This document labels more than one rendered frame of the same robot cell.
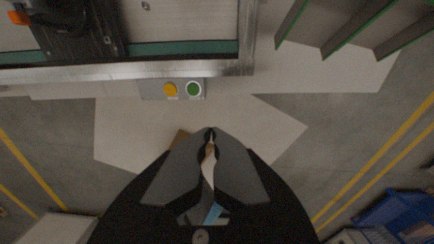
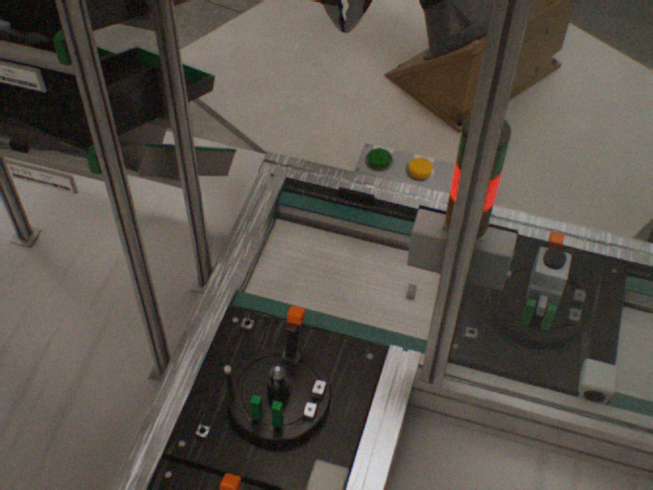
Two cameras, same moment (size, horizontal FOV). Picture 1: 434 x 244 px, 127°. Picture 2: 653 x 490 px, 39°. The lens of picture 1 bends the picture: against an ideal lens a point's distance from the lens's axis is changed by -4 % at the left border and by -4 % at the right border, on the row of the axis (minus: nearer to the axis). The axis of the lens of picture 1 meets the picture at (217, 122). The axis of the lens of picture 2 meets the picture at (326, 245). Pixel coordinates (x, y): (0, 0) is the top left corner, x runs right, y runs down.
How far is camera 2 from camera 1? 1.22 m
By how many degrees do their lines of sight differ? 13
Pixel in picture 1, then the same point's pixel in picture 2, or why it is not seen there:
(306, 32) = not seen: hidden behind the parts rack
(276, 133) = (230, 68)
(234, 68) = (294, 170)
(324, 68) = not seen: hidden behind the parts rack
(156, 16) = (401, 281)
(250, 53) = (263, 179)
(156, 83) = (441, 184)
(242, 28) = (266, 208)
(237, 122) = (315, 112)
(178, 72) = (395, 187)
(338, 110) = not seen: outside the picture
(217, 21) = (300, 247)
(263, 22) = (214, 249)
